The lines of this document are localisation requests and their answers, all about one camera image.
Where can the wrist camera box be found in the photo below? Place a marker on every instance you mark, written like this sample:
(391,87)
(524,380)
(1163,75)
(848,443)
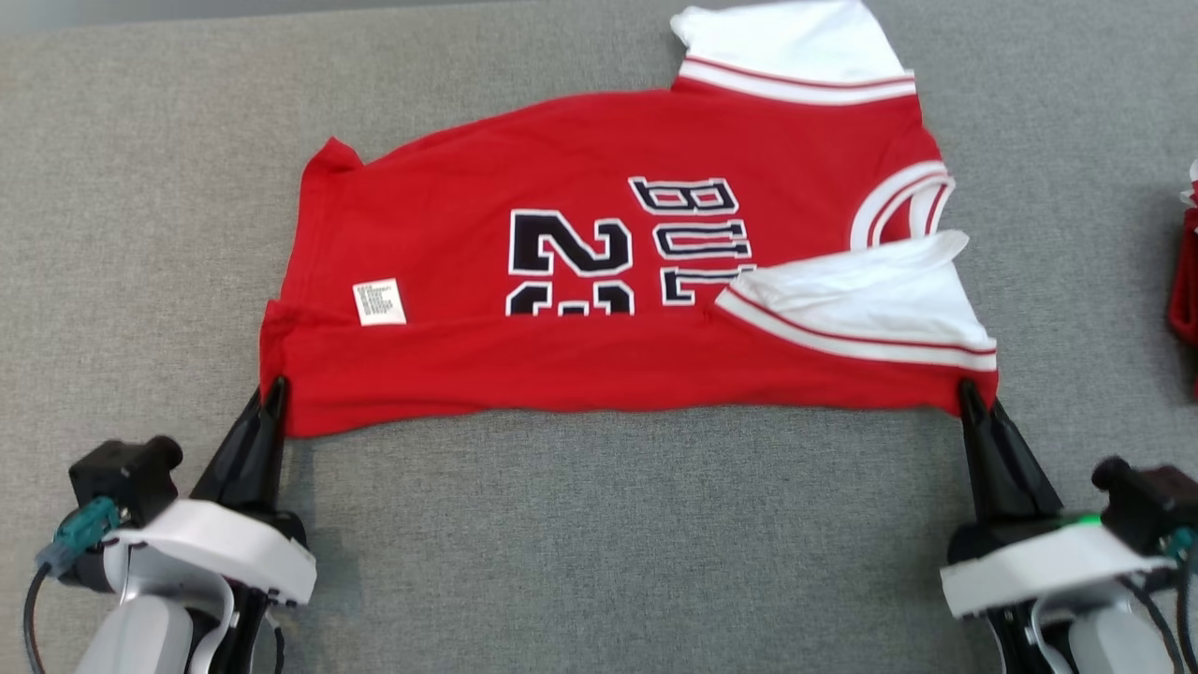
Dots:
(117,477)
(1151,501)

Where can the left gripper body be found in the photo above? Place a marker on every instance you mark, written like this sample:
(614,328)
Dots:
(243,548)

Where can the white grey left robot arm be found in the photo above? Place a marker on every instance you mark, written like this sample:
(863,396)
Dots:
(140,637)

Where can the red Bulls shorts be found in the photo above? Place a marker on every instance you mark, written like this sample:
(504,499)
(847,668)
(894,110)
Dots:
(1187,300)

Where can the red Bulls jersey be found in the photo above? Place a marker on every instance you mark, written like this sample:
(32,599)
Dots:
(468,234)

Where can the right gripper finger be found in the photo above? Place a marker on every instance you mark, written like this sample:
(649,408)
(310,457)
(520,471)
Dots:
(1029,487)
(985,477)

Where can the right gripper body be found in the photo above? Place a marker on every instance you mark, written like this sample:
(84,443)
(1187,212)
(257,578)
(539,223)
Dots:
(1029,566)

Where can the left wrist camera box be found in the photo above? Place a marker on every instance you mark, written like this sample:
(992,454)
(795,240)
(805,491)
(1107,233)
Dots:
(117,477)

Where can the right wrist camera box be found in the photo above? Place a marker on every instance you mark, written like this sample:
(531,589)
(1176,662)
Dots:
(1151,501)

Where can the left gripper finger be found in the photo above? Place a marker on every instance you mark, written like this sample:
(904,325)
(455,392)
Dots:
(234,468)
(273,459)

